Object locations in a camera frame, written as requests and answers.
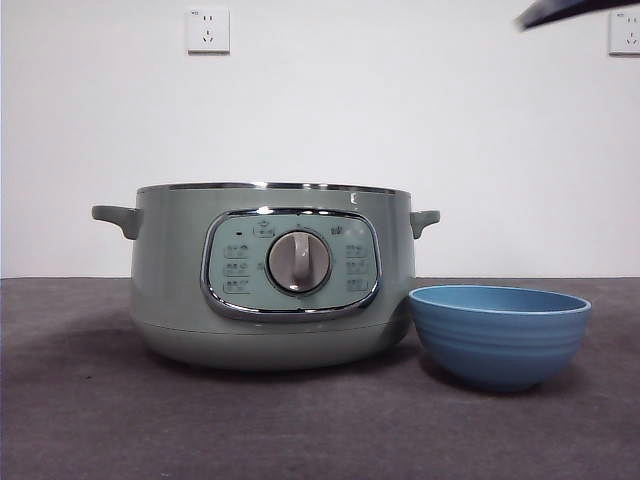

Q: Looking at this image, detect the pale green electric steamer pot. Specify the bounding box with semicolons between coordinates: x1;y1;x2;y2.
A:
90;181;441;372

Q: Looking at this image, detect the blue ribbed bowl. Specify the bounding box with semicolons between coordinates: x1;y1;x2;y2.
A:
408;285;593;393

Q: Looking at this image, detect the white wall socket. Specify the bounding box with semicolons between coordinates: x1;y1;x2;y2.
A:
186;7;232;56
607;10;640;57

